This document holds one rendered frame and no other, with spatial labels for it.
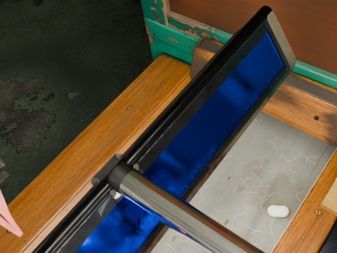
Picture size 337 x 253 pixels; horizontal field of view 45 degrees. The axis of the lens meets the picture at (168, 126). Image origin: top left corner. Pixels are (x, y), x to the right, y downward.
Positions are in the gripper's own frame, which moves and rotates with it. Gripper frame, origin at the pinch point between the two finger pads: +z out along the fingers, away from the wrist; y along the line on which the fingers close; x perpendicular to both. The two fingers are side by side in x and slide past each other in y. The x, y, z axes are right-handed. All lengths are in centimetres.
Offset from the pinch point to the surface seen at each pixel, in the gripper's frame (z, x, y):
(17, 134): -22, 128, 31
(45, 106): -24, 129, 49
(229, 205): 22.2, -1.7, 25.8
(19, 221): -0.1, 13.4, 1.6
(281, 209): 26.9, -7.9, 29.2
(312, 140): 26, -5, 45
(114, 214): 2.4, -30.8, 5.3
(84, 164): 0.8, 12.5, 16.2
